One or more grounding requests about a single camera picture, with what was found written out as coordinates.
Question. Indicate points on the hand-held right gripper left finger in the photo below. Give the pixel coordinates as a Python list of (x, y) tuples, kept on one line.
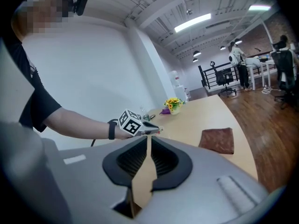
[(112, 164)]

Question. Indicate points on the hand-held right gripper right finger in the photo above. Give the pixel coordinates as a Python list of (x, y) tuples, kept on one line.
[(183, 167)]

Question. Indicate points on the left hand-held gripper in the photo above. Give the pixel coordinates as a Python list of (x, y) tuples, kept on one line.
[(130, 123)]

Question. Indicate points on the small dark green item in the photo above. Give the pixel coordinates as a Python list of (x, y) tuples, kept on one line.
[(147, 117)]

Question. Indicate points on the clear cup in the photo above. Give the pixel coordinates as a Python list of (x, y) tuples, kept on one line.
[(142, 110)]

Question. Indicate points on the person's left forearm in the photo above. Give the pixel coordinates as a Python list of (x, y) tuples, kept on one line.
[(79, 125)]

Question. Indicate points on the purple wrapper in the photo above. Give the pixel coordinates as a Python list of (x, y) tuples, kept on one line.
[(165, 111)]

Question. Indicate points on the sunflower pot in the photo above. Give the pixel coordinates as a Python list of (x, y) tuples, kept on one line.
[(173, 105)]

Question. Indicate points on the black wristband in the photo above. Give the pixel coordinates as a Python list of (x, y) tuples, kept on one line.
[(111, 130)]

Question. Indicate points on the brown cloth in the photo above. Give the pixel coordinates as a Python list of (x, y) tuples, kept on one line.
[(218, 140)]

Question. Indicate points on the white water dispenser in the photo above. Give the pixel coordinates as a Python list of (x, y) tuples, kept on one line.
[(177, 85)]

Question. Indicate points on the black metal railing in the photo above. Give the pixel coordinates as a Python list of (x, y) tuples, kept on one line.
[(206, 77)]

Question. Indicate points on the black pendant lamp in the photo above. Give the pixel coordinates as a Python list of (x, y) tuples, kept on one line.
[(195, 60), (222, 48), (238, 41), (197, 53)]

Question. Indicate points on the long ceiling light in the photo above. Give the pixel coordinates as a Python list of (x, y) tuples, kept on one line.
[(192, 23), (259, 7)]

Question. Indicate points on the white desk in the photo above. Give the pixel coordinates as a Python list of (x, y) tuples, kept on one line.
[(254, 69)]

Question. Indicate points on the black mesh office chair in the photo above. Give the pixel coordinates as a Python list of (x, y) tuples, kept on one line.
[(283, 66)]

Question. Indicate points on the person's head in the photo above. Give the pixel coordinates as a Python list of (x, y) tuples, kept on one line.
[(42, 10)]

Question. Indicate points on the black head camera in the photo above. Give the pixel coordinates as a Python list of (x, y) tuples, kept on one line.
[(80, 4)]

